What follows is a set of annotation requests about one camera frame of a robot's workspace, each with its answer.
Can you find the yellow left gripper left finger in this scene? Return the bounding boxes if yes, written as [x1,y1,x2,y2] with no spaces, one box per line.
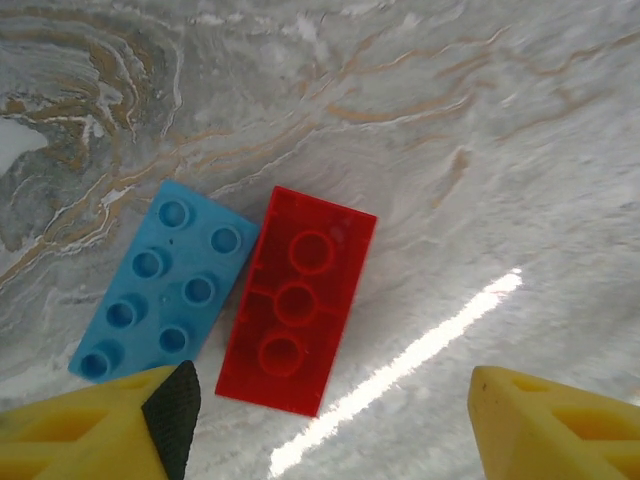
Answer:
[0,359,201,480]

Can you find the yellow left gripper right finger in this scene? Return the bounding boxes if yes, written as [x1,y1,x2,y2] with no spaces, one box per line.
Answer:
[468,365,640,480]

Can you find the blue two-by-four lego brick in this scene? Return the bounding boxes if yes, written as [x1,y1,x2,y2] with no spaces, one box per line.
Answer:
[67,179,261,385]

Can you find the red two-by-four lego brick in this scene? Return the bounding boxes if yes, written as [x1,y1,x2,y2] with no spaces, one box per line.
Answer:
[214,185,379,419]

